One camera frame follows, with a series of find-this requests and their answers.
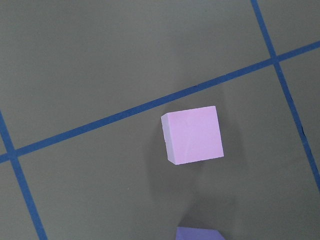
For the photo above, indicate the pink foam block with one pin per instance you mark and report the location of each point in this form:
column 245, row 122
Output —
column 192, row 135

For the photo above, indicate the purple foam block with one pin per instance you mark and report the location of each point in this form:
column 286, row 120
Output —
column 189, row 233

